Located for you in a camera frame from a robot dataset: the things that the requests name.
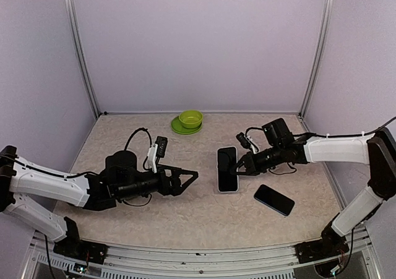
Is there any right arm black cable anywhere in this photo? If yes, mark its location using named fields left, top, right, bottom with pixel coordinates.
left=246, top=116, right=396, bottom=139

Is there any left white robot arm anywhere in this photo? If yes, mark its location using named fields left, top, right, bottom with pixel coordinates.
left=1, top=145, right=199, bottom=257

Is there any green bowl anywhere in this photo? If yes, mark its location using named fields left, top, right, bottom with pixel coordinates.
left=178, top=109, right=204, bottom=129

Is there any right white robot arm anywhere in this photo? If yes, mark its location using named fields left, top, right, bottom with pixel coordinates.
left=230, top=118, right=395, bottom=257

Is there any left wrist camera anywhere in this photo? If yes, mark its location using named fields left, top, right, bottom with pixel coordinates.
left=147, top=136, right=168, bottom=173

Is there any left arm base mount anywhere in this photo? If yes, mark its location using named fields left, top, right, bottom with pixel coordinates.
left=53, top=217, right=108, bottom=265

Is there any green saucer plate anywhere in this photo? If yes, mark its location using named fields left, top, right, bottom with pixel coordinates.
left=171, top=116, right=203, bottom=135

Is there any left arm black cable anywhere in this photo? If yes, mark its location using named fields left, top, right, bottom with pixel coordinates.
left=125, top=127, right=154, bottom=152

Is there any aluminium frame post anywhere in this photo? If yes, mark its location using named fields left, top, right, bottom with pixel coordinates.
left=64, top=0, right=101, bottom=119
left=299, top=0, right=334, bottom=120

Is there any left aluminium frame post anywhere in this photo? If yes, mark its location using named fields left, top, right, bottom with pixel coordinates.
left=64, top=0, right=101, bottom=119

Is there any black phone blue edge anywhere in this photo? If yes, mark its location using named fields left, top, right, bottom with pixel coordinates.
left=254, top=184, right=295, bottom=217

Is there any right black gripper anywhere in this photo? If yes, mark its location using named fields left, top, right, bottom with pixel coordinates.
left=231, top=143, right=285, bottom=174

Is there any black phone light edge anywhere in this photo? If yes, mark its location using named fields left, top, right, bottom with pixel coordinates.
left=217, top=146, right=239, bottom=193

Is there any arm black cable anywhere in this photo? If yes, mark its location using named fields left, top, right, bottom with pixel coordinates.
left=125, top=127, right=154, bottom=152
left=246, top=116, right=396, bottom=139

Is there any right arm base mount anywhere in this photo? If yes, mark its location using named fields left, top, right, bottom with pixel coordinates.
left=295, top=224, right=350, bottom=264

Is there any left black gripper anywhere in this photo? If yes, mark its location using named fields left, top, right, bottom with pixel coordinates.
left=116, top=163, right=199, bottom=200

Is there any right aluminium frame post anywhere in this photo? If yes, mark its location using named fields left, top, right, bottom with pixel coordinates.
left=299, top=0, right=334, bottom=120

